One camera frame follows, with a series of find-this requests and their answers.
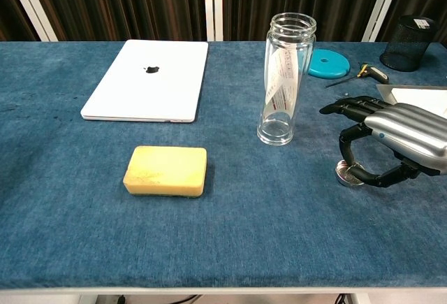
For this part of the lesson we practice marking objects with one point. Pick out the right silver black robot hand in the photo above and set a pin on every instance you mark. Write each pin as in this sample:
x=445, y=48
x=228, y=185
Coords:
x=401, y=129

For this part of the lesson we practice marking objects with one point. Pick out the small metal cap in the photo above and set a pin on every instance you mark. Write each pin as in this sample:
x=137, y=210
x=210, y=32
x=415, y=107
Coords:
x=344, y=177

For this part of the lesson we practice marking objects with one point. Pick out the white square dish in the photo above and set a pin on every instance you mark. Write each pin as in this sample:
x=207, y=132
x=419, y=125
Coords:
x=419, y=96

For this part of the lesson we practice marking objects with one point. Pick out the silver square tray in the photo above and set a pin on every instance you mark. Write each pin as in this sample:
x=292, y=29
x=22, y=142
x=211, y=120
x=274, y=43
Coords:
x=384, y=91

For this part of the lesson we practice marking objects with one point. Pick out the small screwdriver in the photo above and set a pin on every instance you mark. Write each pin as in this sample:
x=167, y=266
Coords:
x=377, y=72

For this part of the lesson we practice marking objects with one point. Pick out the black mesh pen holder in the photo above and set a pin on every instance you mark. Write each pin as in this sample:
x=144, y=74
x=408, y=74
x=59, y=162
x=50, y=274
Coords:
x=405, y=49

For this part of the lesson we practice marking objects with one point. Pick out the teal round disc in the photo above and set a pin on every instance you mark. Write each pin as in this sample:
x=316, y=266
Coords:
x=330, y=68

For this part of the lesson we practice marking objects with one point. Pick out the white label sticker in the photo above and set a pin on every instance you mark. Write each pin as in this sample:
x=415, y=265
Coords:
x=422, y=23

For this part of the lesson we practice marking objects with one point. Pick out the printed paper slip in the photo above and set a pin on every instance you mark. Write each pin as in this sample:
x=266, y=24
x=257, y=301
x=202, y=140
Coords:
x=284, y=84

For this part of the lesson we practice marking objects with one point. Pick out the clear glass bottle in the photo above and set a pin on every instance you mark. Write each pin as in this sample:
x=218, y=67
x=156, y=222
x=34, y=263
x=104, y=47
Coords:
x=276, y=132

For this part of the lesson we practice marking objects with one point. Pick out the yellow sponge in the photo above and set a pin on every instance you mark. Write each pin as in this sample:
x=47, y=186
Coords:
x=167, y=169

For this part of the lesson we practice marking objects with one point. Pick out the white closed laptop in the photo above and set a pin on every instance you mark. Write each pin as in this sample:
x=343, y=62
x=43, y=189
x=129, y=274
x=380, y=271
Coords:
x=150, y=87

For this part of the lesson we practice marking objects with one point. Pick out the blue tablecloth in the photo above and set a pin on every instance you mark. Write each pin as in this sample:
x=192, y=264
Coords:
x=104, y=230

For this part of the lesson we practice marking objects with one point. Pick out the white frame post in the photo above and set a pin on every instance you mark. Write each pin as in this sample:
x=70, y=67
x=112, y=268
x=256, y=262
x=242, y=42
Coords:
x=213, y=3
x=31, y=3
x=384, y=3

